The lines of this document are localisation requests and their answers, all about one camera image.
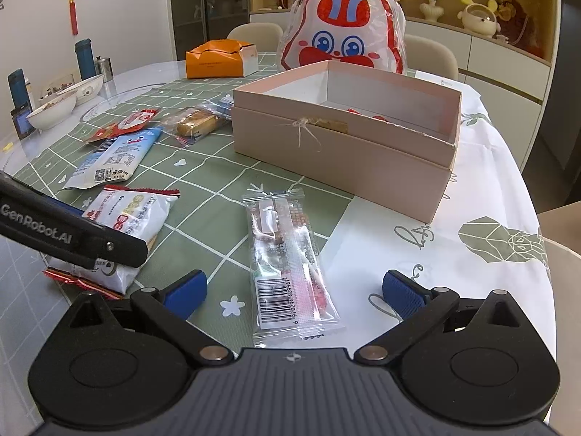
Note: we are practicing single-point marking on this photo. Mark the white snack packet red edges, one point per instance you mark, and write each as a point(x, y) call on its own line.
point(136, 209)

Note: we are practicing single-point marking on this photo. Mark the clear biscuit packet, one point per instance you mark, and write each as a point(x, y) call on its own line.
point(195, 122)

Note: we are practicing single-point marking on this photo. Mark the clear barcode snack packet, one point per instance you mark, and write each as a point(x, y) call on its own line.
point(281, 245)

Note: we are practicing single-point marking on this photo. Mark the rabbit print plastic bag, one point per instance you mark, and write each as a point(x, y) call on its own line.
point(340, 22)

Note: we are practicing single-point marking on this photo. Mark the blue and white snack packet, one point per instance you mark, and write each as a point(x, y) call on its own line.
point(113, 156)

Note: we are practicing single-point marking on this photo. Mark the orange paper box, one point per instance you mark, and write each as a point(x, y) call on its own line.
point(213, 61)

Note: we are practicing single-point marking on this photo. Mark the white bowl with food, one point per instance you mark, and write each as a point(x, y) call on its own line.
point(52, 111)

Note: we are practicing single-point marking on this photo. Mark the teal thermos bottle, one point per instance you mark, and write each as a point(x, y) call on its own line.
point(19, 88)

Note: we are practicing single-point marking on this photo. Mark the small red snack packet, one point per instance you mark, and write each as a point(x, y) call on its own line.
point(358, 111)

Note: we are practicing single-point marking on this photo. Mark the white teapot figurine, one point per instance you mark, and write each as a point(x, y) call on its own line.
point(479, 16)

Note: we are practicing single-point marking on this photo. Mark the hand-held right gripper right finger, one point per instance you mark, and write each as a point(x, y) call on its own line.
point(401, 294)

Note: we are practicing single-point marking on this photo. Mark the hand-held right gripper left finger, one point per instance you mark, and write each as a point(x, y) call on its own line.
point(188, 291)

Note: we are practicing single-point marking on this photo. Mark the metal canister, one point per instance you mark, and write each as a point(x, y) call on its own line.
point(104, 69)

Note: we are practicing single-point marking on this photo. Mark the white printed tablecloth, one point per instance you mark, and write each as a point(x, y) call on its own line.
point(481, 181)

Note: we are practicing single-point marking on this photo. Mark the white vase with flowers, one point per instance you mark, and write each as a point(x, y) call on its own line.
point(431, 9)

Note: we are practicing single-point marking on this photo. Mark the green checked tablecloth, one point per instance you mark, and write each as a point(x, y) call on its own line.
point(209, 168)

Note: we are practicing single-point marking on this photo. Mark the red gift bag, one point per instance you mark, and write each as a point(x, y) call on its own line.
point(522, 27)

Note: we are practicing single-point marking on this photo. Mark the red and white snack packet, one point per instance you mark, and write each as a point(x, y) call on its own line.
point(129, 120)

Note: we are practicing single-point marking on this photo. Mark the brown cardboard box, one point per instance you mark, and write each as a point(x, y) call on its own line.
point(560, 225)
point(340, 168)

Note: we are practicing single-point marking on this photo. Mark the blue thermos bottle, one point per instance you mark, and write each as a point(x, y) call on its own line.
point(85, 60)

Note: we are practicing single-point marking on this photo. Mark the dark glass door cabinet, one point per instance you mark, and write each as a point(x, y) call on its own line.
point(209, 4)

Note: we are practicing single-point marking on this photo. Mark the small screen device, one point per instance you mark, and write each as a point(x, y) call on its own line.
point(22, 123)

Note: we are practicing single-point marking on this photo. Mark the white shallow dish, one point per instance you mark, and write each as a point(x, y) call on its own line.
point(86, 88)

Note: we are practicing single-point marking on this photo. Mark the small blue foil packet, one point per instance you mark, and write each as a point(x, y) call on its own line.
point(225, 105)

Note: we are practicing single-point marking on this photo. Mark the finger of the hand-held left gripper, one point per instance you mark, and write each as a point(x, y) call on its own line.
point(127, 250)

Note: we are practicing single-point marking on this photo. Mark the beige chair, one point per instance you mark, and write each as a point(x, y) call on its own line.
point(431, 54)
point(254, 36)

